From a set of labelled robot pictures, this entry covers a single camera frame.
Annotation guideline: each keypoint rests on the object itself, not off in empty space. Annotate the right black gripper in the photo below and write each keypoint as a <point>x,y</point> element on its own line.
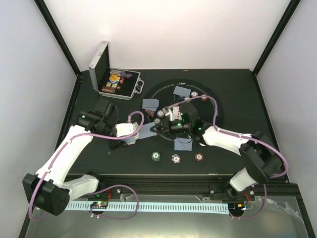
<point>166,127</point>

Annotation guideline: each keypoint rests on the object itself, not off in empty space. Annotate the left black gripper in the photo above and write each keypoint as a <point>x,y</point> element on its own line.
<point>116,144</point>

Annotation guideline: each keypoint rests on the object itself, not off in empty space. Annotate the dealt card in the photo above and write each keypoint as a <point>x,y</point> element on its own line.
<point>147,103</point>
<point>181,91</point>
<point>183,144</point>

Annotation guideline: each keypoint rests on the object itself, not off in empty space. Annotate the blue white chip top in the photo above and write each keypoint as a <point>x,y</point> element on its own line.
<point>194,94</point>

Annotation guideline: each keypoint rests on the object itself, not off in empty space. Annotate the brown poker chip stack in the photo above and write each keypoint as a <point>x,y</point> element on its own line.
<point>199,157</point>

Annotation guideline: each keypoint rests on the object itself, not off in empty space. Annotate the blue white chip stack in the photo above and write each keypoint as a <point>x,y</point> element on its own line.
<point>175,158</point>

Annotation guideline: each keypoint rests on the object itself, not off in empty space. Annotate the red triangular all-in marker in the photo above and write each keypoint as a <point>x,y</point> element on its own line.
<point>151,113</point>

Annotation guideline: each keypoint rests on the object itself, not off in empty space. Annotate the green poker chip stack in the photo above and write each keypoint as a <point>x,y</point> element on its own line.
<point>155,156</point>

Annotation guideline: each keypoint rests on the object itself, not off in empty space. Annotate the blue backed card deck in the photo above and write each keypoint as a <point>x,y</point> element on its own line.
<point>130,140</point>

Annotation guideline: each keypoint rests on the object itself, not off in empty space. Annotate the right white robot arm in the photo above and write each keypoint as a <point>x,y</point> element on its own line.
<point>261,160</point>

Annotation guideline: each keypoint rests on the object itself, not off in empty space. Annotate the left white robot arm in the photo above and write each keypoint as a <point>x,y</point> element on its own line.
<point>46,189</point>

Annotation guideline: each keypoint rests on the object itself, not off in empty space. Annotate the round black poker mat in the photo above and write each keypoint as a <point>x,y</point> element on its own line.
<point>163,91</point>

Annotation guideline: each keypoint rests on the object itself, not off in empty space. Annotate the orange black chip roll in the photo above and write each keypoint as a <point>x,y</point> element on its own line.
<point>108,90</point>

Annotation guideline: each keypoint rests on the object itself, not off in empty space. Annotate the open aluminium poker case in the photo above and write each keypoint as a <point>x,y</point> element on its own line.
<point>113,82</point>

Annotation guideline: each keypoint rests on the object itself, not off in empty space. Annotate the yellow big blind button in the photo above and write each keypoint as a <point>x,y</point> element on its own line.
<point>114,78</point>

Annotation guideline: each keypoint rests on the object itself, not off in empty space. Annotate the purple chip roll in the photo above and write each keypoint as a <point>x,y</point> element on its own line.
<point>119,73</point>

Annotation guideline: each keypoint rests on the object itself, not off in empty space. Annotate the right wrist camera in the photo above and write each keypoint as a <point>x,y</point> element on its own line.
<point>189,113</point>

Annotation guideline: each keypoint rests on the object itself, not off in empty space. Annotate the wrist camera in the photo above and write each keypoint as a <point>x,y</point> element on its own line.
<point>105,108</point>
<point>189,113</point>

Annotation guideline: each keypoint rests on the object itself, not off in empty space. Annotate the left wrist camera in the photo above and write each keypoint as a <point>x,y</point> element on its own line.
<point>105,108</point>

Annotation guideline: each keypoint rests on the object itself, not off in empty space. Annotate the white slotted cable duct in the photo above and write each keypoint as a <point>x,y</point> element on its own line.
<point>173,207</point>

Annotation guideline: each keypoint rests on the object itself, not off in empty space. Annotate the black aluminium rail base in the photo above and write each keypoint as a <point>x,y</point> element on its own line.
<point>213,187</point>

